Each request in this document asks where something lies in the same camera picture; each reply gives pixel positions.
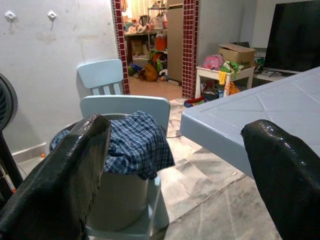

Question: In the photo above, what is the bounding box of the pink backpack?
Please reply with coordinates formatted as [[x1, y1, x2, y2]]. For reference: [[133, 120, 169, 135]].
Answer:
[[201, 53, 225, 71]]

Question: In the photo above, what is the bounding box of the brown bag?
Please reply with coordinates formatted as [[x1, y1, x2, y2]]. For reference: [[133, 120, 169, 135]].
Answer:
[[138, 63, 159, 83]]

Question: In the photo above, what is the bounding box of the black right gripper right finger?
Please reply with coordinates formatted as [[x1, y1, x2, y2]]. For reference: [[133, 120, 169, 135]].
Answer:
[[240, 119, 320, 240]]

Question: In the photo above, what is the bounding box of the orange bag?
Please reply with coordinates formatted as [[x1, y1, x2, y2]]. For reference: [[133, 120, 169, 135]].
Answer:
[[228, 81, 241, 96]]

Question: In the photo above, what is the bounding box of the white plastic folding table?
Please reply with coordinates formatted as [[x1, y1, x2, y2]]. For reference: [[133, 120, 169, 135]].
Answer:
[[179, 66, 320, 181]]

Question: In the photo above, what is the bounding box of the black standing fan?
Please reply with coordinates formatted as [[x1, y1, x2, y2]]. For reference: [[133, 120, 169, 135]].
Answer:
[[0, 72, 25, 203]]

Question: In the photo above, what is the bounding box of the blue plaid cloth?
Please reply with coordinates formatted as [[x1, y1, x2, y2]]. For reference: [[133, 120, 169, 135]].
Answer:
[[50, 110, 176, 181]]

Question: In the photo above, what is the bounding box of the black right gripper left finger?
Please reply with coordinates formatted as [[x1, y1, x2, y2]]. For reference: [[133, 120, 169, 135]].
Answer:
[[0, 113, 112, 240]]

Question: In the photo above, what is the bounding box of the white plastic bucket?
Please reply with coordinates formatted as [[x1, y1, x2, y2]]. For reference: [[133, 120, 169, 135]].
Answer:
[[49, 112, 161, 232]]

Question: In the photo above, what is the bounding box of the black television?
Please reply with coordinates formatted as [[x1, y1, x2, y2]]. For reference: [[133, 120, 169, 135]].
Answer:
[[263, 0, 320, 74]]

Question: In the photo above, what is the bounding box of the light blue kid chair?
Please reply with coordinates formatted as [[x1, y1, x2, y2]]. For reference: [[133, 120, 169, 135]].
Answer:
[[79, 94, 172, 240], [76, 58, 125, 96]]

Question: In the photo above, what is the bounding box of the white TV stand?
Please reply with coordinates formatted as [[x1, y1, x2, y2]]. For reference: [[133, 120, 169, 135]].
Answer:
[[252, 66, 302, 88]]

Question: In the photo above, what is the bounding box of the white square side table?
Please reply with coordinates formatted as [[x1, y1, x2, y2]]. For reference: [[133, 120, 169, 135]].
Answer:
[[194, 65, 256, 100]]

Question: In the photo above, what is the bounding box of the beige fridge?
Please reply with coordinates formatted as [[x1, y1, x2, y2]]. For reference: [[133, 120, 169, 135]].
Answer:
[[166, 0, 185, 84]]

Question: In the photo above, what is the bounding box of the green white cloth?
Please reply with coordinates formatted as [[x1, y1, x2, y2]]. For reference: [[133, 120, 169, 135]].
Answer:
[[219, 60, 245, 81]]

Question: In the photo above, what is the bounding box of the small yellow cloth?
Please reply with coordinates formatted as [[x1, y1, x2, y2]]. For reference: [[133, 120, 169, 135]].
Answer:
[[218, 70, 229, 86]]

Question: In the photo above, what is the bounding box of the red blue floor bag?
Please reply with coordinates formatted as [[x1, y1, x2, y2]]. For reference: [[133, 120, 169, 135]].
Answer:
[[183, 96, 209, 109]]

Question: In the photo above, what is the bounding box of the orange container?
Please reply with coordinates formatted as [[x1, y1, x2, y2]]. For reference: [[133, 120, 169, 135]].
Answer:
[[154, 34, 168, 52]]

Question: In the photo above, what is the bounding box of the brown cardboard box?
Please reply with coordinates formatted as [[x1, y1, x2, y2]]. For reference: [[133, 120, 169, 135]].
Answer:
[[218, 42, 257, 70]]

